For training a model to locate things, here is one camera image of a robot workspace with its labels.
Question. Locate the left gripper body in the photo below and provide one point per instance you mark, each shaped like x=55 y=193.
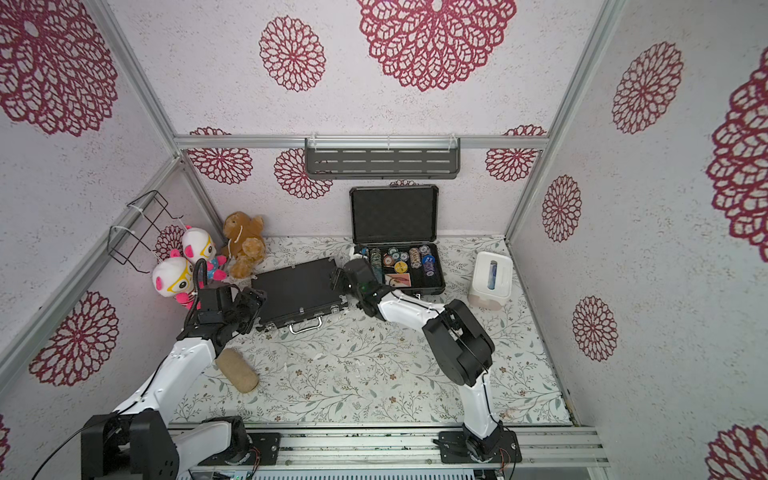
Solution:
x=245 y=311

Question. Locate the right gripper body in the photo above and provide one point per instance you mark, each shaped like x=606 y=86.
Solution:
x=350 y=277

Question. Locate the black poker case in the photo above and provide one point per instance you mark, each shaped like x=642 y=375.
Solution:
x=298 y=296

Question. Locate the grey poker case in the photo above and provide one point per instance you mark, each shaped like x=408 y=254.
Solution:
x=395 y=229

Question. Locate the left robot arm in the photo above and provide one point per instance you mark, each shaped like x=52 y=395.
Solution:
x=134 y=441

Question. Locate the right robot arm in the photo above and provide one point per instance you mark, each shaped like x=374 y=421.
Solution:
x=462 y=348

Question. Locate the lower pink white plush doll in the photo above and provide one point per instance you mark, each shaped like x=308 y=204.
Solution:
x=173 y=278

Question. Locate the pink white plush doll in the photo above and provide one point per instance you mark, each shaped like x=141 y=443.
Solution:
x=173 y=278
x=197 y=244

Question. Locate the brown teddy bear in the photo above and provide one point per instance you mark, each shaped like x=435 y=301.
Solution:
x=245 y=247

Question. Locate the upper pink white plush doll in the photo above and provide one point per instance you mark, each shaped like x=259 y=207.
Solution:
x=197 y=244

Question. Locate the floral table mat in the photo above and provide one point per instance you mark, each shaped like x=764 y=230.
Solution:
x=357 y=370

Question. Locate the white tissue box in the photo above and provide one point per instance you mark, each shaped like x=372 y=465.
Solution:
x=491 y=285

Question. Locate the black wire wall basket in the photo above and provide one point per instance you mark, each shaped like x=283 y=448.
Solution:
x=125 y=242

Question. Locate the grey metal wall shelf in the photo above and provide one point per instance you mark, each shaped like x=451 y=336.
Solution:
x=385 y=159

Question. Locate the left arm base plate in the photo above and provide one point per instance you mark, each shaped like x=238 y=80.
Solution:
x=261 y=449

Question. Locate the aluminium mounting rail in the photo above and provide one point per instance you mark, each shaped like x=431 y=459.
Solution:
x=398 y=447

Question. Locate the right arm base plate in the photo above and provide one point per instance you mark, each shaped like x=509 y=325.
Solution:
x=456 y=447

